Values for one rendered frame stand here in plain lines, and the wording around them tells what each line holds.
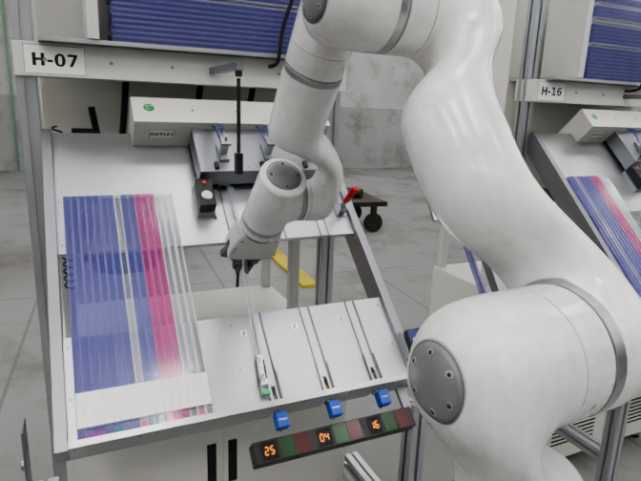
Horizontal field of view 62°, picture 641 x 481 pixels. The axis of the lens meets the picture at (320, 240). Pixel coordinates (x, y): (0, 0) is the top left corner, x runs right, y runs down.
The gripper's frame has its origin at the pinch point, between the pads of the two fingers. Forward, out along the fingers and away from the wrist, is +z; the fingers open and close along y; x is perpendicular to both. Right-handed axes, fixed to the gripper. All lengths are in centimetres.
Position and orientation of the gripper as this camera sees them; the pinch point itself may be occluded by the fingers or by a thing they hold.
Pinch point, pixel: (242, 263)
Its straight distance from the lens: 117.1
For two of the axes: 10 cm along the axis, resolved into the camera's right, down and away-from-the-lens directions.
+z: -3.4, 5.1, 7.9
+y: -9.2, 0.0, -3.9
